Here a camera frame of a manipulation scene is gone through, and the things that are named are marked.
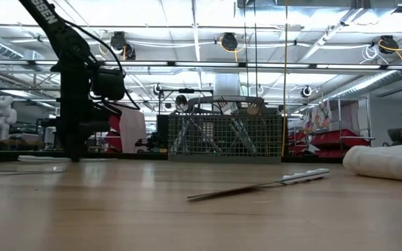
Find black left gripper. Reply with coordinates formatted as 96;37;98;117
57;67;114;164

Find blue-white handled knife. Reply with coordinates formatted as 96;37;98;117
186;167;331;203
17;155;70;162

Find grey mesh cutlery basket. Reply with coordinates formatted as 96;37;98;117
167;96;284;165

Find red storage bins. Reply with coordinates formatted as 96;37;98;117
104;114;123;154
288;128;371;160

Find white panel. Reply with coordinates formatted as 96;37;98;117
117;104;148;155

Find long light bar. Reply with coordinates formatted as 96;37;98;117
0;59;402;72

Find colourful poster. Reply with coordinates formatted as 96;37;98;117
303;100;332;133

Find metal shelf rack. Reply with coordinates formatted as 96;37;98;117
321;97;377;144

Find white plaid cloth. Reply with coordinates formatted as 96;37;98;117
341;144;402;185

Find person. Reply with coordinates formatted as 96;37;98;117
382;127;402;147

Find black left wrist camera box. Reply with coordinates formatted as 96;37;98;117
91;67;126;102

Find black hanging cable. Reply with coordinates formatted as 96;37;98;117
242;0;259;99

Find silver ventilation duct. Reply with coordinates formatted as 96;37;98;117
321;68;402;103

